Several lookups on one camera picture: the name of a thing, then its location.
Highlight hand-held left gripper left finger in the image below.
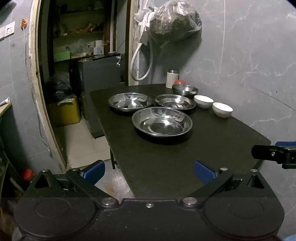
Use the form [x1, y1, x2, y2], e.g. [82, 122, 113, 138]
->
[24, 160, 121, 208]

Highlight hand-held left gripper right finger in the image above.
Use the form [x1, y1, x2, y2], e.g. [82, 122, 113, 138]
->
[180, 160, 277, 208]

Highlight white ceramic bowl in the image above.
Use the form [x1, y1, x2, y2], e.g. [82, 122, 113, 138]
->
[212, 102, 233, 118]
[194, 95, 214, 109]

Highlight stainless steel plate with sticker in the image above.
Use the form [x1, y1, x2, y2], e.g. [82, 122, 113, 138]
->
[154, 94, 196, 111]

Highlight stainless steel bowl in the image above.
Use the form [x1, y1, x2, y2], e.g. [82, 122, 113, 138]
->
[172, 84, 199, 97]

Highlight clear plastic bottle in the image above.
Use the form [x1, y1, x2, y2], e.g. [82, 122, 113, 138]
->
[102, 169, 135, 202]

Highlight yellow plastic bin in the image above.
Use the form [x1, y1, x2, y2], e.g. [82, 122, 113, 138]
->
[47, 95, 81, 127]

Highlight dark bottle with red cap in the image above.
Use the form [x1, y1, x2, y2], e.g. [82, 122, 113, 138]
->
[20, 168, 36, 187]

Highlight dark cabinet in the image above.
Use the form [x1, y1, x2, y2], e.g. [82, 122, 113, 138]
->
[69, 54, 127, 139]

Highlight white cylindrical container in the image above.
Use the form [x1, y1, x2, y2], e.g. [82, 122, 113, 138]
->
[166, 69, 180, 89]

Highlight green box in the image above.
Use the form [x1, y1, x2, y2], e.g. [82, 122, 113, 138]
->
[54, 51, 71, 62]

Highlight white box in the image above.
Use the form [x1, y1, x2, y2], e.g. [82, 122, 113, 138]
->
[94, 40, 104, 55]

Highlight wooden shelf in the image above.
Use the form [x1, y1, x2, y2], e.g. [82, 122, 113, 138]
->
[47, 0, 116, 63]

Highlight clear plastic bag dark contents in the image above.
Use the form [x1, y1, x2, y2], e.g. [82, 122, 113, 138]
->
[149, 0, 202, 42]

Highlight white plastic bag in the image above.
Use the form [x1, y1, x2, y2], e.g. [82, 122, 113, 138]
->
[134, 9, 153, 45]

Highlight white hose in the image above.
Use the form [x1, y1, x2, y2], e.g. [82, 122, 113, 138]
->
[130, 42, 154, 81]

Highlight thin wall cable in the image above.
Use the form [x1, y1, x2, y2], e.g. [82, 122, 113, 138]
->
[22, 28, 51, 152]

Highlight wall switch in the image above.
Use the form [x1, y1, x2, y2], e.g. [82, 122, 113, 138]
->
[0, 22, 16, 40]

